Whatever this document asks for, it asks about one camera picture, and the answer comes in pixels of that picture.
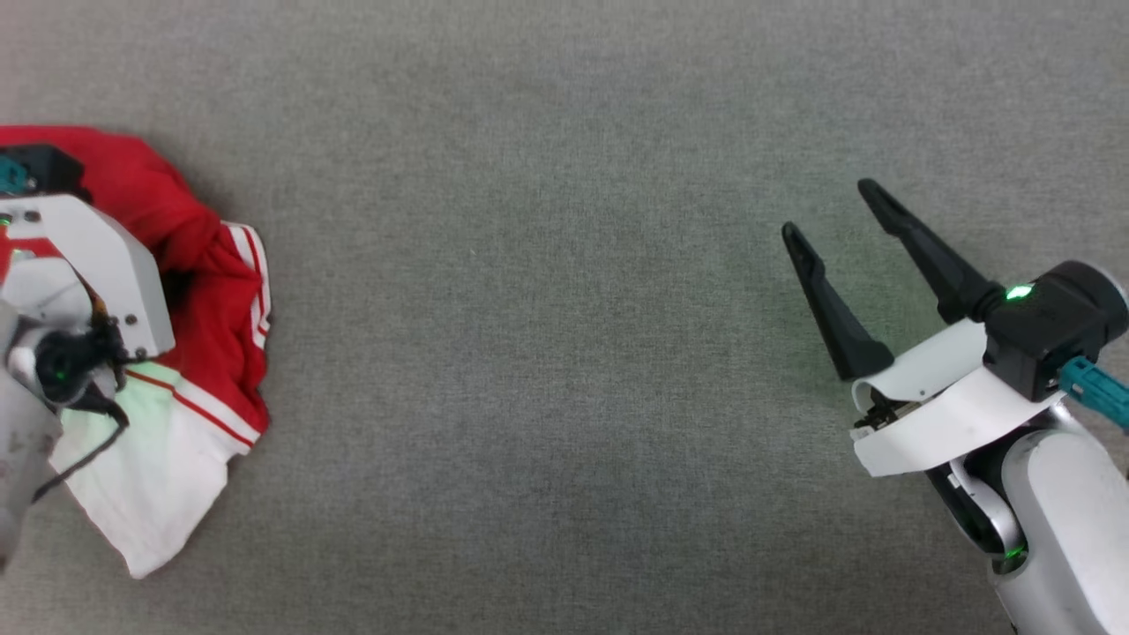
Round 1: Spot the teal right camera connector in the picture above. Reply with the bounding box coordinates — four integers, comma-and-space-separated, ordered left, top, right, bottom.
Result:
1058, 355, 1129, 433

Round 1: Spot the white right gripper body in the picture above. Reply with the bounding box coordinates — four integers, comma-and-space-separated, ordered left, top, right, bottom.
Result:
849, 317, 1070, 478

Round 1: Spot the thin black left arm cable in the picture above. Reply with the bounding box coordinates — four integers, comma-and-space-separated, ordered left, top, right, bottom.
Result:
31, 399, 131, 504

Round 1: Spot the red and white jersey garment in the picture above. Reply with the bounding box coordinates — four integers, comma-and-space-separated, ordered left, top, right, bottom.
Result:
0, 124, 273, 580

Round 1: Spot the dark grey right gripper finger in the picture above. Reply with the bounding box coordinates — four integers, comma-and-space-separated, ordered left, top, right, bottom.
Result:
782, 222, 894, 382
858, 179, 1006, 325

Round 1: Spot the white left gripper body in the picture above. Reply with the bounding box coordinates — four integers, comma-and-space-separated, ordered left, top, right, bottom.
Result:
0, 193, 176, 362

